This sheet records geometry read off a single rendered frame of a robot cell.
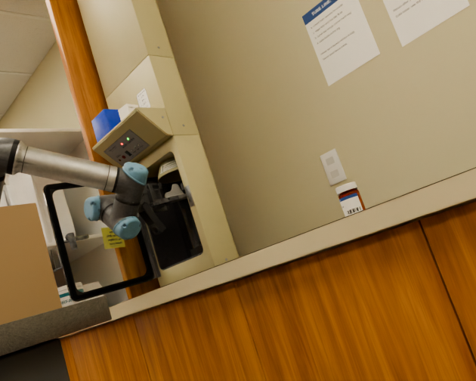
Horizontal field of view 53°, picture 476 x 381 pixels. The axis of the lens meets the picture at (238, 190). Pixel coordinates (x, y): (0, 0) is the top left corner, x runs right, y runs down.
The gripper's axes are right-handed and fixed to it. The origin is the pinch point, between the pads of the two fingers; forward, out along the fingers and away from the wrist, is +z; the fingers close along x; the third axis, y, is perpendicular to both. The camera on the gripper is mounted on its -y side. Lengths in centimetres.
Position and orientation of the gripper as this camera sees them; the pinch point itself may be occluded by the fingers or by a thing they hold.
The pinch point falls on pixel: (180, 202)
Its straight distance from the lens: 171.8
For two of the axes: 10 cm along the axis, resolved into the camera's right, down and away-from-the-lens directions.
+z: 6.9, -1.0, 7.1
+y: -3.1, -9.3, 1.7
